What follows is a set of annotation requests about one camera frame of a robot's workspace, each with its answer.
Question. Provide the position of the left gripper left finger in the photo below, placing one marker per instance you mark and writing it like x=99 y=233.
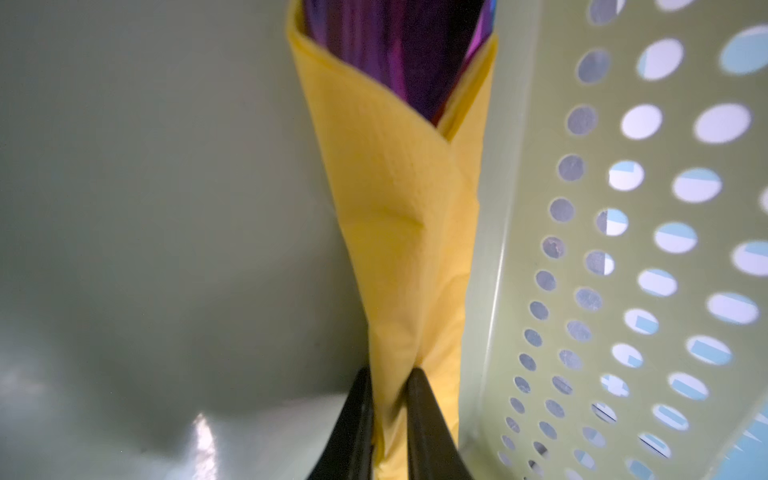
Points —
x=349 y=449

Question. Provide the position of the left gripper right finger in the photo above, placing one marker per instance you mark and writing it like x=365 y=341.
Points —
x=431 y=452

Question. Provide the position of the yellow paper napkin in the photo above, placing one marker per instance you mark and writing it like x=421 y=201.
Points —
x=405 y=196

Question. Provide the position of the dark purple spoon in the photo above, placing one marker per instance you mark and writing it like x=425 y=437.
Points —
x=415 y=48

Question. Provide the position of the green plastic basket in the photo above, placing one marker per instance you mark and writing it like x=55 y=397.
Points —
x=178 y=302

